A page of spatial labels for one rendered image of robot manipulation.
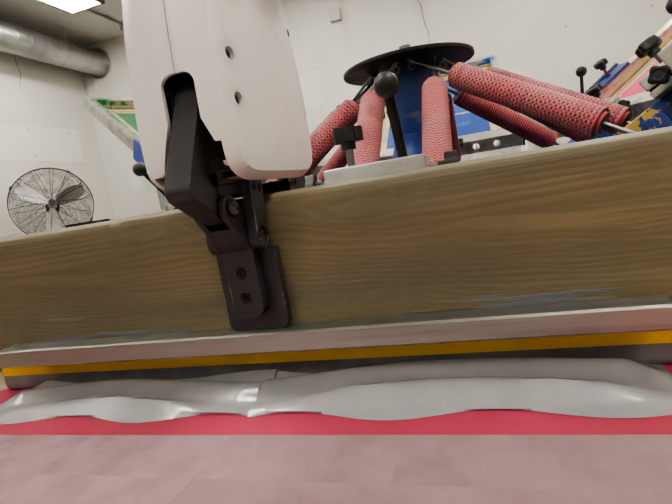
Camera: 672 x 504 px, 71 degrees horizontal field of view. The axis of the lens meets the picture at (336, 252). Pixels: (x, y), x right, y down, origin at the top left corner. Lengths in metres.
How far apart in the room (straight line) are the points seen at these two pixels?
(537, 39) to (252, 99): 4.38
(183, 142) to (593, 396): 0.19
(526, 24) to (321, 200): 4.40
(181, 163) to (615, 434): 0.18
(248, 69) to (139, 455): 0.17
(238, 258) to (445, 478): 0.13
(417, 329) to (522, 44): 4.37
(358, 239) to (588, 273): 0.10
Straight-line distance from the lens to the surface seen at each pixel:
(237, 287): 0.23
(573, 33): 4.61
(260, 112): 0.22
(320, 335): 0.22
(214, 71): 0.20
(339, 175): 0.58
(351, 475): 0.18
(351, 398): 0.22
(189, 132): 0.20
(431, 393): 0.21
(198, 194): 0.19
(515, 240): 0.21
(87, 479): 0.23
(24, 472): 0.26
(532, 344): 0.23
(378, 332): 0.21
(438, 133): 0.80
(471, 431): 0.19
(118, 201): 5.84
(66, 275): 0.31
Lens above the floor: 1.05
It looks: 7 degrees down
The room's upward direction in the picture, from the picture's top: 9 degrees counter-clockwise
